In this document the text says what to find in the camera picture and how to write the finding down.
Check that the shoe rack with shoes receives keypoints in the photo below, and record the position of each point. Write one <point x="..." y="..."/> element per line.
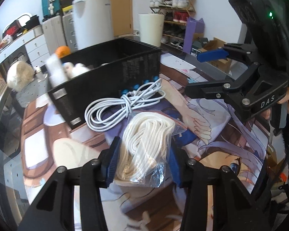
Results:
<point x="176" y="14"/>

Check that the white plush toy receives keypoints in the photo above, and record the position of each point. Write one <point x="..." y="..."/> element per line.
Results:
<point x="73" y="71"/>

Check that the cream cylindrical cup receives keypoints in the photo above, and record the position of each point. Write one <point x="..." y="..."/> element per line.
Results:
<point x="151" y="28"/>

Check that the white drawer desk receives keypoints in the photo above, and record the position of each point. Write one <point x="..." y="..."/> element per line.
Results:
<point x="32" y="45"/>

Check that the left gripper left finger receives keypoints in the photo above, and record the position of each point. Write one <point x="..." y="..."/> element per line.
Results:
<point x="53" y="207"/>

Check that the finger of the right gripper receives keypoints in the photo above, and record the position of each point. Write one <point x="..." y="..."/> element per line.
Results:
<point x="244" y="53"/>
<point x="227" y="90"/>

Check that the white suitcase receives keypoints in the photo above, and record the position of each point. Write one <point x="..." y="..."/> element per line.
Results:
<point x="53" y="33"/>

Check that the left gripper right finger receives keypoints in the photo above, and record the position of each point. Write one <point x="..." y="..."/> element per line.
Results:
<point x="234" y="208"/>

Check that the teal suitcase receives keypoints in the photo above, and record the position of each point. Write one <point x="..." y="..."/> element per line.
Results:
<point x="50" y="8"/>

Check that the white electric kettle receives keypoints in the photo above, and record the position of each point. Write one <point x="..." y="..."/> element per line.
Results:
<point x="92" y="22"/>

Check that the white foam wrap roll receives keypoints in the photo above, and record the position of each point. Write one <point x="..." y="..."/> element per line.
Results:
<point x="56" y="72"/>

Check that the red black shoe bag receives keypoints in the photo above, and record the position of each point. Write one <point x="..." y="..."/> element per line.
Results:
<point x="12" y="29"/>

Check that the silver suitcase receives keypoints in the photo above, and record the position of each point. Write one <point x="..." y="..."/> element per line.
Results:
<point x="69" y="31"/>

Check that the black cardboard box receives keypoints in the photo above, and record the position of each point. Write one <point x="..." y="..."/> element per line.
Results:
<point x="115" y="67"/>

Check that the orange fruit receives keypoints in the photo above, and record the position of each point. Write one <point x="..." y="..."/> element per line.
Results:
<point x="62" y="51"/>

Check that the anime print desk mat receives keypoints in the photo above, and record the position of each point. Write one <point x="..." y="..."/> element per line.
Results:
<point x="143" y="195"/>

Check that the brown cardboard box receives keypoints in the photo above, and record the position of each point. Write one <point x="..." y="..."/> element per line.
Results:
<point x="213" y="53"/>

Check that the cream yarn ball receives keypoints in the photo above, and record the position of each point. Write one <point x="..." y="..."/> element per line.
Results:
<point x="19" y="75"/>

